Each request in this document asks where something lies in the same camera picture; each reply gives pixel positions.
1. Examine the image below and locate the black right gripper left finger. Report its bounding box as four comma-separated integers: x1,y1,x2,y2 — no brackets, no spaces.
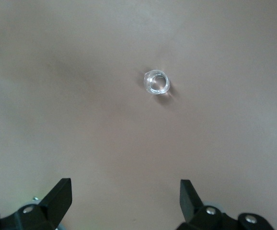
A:
0,177,72,230

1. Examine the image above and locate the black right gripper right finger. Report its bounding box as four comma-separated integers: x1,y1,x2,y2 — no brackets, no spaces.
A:
176,179,273,230

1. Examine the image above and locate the clear glass beaker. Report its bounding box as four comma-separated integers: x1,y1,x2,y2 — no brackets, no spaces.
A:
143,69,171,95

